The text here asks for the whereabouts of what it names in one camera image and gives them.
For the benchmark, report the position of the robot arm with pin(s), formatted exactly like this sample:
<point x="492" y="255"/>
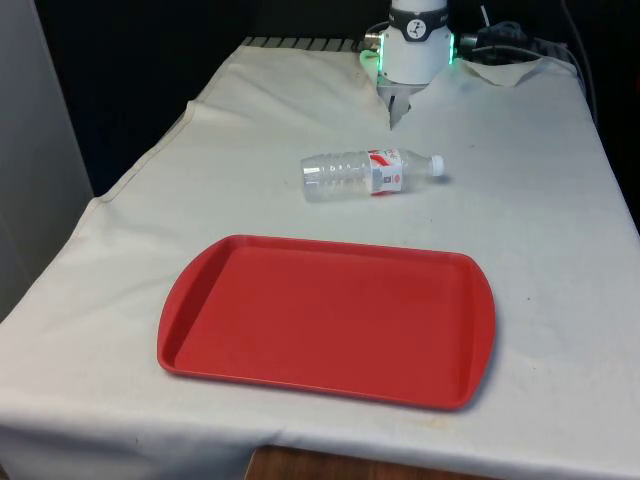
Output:
<point x="412" y="55"/>

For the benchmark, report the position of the red tray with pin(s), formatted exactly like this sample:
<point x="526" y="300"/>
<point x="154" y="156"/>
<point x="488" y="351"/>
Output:
<point x="325" y="320"/>

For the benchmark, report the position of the pale grey cabinet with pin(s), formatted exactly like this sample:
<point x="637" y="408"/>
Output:
<point x="30" y="150"/>

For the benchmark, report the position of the clear plastic bottle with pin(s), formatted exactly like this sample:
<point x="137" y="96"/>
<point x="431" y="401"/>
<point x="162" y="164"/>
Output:
<point x="345" y="172"/>

